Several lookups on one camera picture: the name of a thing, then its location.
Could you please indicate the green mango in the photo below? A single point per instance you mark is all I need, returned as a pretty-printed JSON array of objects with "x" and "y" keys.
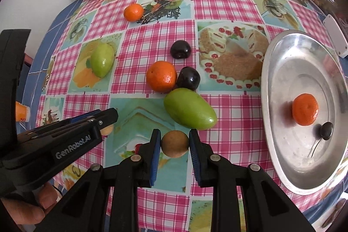
[
  {"x": 102, "y": 60},
  {"x": 190, "y": 109}
]

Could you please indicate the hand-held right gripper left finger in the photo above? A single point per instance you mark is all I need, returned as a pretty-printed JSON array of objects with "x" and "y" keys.
[{"x": 155, "y": 158}]

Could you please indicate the person's left hand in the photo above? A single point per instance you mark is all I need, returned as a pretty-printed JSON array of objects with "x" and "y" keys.
[{"x": 25, "y": 210}]

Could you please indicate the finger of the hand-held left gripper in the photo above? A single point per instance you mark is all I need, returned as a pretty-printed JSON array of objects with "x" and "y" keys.
[
  {"x": 108, "y": 116},
  {"x": 81, "y": 115}
]

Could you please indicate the pink checkered picture tablecloth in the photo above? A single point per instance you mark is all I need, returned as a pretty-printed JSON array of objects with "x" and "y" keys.
[{"x": 163, "y": 36}]

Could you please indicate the large orange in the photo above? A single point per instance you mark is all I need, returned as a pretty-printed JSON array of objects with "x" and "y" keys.
[{"x": 161, "y": 76}]

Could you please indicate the red chair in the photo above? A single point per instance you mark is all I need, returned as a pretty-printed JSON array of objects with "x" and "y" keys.
[{"x": 28, "y": 60}]

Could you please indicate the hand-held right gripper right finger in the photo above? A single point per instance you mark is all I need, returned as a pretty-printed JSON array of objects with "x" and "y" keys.
[{"x": 194, "y": 158}]

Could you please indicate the oval metal tray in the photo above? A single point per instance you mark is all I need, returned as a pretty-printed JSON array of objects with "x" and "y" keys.
[{"x": 299, "y": 71}]

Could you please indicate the dark purple plum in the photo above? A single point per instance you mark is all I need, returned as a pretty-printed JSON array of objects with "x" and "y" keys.
[
  {"x": 189, "y": 78},
  {"x": 180, "y": 49}
]

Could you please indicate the small tangerine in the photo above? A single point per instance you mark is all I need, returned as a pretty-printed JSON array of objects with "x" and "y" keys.
[
  {"x": 305, "y": 109},
  {"x": 133, "y": 12}
]

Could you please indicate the dark cherry with stem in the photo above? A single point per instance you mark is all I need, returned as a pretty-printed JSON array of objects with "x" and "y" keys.
[{"x": 326, "y": 130}]

